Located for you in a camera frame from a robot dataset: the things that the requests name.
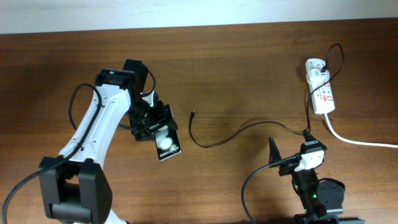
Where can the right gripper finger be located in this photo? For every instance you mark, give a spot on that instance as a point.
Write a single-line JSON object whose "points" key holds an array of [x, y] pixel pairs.
{"points": [[274, 154], [308, 137]]}

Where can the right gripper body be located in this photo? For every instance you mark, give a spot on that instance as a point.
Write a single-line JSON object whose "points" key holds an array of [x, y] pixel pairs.
{"points": [[288, 168]]}

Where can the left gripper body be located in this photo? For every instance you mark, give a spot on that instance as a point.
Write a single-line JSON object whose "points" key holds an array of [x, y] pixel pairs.
{"points": [[143, 116]]}

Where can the black smartphone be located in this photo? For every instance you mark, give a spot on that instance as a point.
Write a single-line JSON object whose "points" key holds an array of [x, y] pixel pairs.
{"points": [[167, 143]]}

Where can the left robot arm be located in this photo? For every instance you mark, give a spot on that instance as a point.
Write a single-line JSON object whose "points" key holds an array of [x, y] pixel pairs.
{"points": [[73, 185]]}

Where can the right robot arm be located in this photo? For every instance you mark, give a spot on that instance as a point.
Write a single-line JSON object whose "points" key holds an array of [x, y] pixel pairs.
{"points": [[322, 199]]}

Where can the white USB charger plug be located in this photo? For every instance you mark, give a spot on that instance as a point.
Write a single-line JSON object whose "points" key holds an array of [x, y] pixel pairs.
{"points": [[317, 76]]}

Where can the white power strip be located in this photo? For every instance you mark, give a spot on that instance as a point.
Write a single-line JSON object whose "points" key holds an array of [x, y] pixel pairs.
{"points": [[322, 97]]}

